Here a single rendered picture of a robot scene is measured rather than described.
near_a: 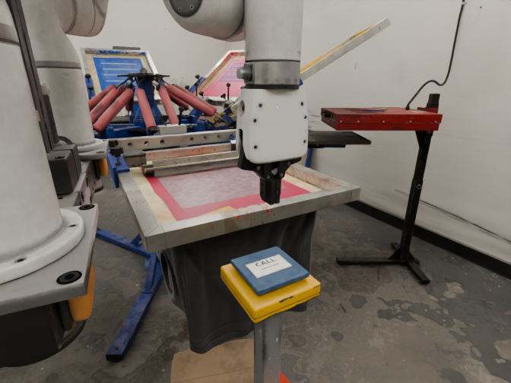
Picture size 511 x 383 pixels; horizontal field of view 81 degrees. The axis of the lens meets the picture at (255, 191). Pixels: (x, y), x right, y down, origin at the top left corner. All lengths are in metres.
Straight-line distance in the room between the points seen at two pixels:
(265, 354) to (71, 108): 0.59
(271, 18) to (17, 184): 0.31
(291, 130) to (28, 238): 0.32
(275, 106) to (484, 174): 2.29
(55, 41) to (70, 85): 0.07
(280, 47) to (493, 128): 2.25
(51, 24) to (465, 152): 2.48
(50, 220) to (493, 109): 2.50
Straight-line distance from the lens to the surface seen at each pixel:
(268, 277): 0.50
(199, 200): 0.85
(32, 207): 0.28
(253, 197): 0.85
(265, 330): 0.58
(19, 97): 0.28
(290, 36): 0.41
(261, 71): 0.40
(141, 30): 5.41
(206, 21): 0.40
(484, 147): 2.59
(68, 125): 0.69
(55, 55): 0.69
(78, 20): 0.73
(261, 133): 0.40
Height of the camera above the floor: 1.27
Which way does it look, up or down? 20 degrees down
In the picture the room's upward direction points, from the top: straight up
